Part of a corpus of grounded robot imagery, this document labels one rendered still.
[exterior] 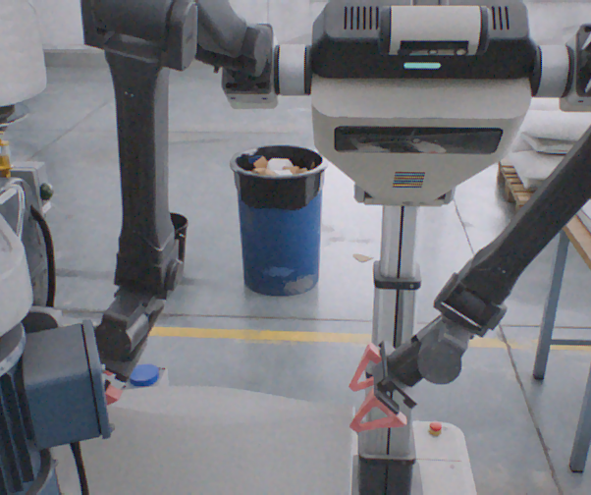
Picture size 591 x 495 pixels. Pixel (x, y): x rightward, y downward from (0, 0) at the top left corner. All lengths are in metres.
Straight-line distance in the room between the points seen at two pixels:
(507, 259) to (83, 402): 0.52
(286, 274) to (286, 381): 0.70
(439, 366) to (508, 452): 1.70
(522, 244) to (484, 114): 0.40
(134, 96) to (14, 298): 0.25
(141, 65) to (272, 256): 2.60
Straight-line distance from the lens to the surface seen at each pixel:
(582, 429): 2.47
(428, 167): 1.34
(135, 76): 0.74
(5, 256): 0.66
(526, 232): 0.86
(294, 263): 3.31
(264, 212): 3.18
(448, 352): 0.90
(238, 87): 1.20
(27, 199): 1.15
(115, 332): 0.92
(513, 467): 2.55
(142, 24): 0.71
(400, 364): 0.99
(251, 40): 1.03
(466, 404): 2.77
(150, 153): 0.80
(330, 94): 1.22
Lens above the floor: 1.68
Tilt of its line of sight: 26 degrees down
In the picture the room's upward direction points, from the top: 1 degrees counter-clockwise
